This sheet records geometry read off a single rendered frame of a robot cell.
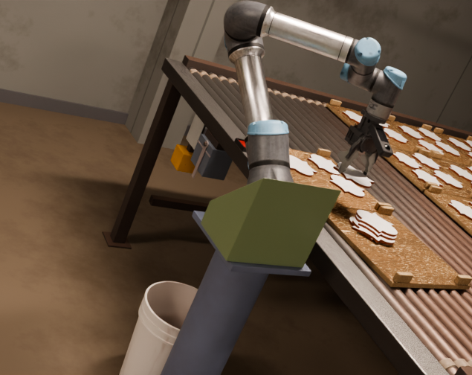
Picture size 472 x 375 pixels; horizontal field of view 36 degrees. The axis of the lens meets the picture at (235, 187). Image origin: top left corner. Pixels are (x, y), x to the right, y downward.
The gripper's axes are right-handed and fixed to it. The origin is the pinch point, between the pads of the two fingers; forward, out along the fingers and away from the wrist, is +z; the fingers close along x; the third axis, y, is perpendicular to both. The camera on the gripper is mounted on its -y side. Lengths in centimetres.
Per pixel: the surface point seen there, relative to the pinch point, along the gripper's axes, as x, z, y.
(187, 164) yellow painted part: 12, 37, 75
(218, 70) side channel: -14, 8, 118
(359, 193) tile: -17.7, 11.0, 10.8
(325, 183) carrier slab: -6.0, 11.6, 16.4
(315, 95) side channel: -70, 8, 114
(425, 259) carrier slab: -16.3, 13.3, -27.6
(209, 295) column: 48, 38, -15
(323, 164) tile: -14.8, 10.3, 30.1
